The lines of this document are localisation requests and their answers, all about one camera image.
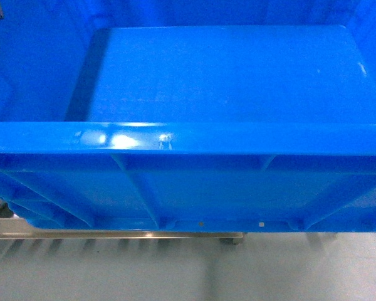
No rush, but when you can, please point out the steel roller shelf frame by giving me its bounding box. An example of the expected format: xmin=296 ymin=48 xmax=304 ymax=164
xmin=0 ymin=218 xmax=248 ymax=249

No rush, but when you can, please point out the large blue plastic crate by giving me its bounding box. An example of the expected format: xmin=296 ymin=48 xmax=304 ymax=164
xmin=0 ymin=1 xmax=376 ymax=232

